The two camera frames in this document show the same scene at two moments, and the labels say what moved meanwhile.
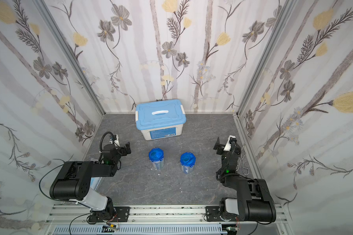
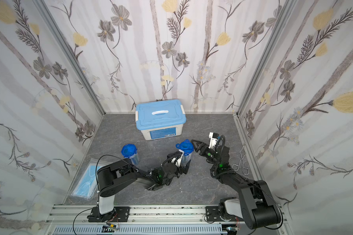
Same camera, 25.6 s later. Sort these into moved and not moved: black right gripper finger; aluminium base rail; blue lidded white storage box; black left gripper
Moved: black right gripper finger; black left gripper
Not moved: aluminium base rail; blue lidded white storage box
